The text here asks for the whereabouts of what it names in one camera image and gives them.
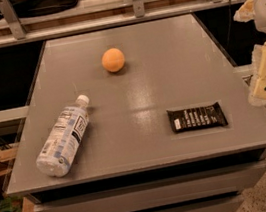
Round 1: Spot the clear plastic water bottle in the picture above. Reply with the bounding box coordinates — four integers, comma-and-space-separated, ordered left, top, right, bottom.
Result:
36, 95, 90, 177

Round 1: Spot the black rxbar chocolate wrapper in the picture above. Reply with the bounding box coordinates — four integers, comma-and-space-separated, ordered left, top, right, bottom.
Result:
167, 102, 228, 133

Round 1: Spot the grey drawer cabinet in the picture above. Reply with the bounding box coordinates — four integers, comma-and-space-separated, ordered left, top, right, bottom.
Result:
8, 15, 266, 212

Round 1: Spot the black tray on shelf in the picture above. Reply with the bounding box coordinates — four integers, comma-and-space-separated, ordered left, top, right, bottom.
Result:
9, 0, 78, 18

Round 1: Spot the orange fruit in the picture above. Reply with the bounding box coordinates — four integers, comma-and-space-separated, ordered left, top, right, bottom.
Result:
101, 48, 125, 73

